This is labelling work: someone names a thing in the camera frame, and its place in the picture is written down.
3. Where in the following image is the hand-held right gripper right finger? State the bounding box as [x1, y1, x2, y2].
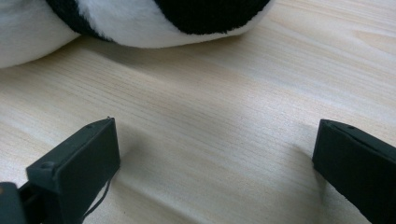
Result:
[312, 119, 396, 224]

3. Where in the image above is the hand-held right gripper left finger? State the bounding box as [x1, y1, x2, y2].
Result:
[18, 116, 121, 224]

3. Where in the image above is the black white panda plush toy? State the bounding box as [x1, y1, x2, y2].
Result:
[0, 0, 276, 69]

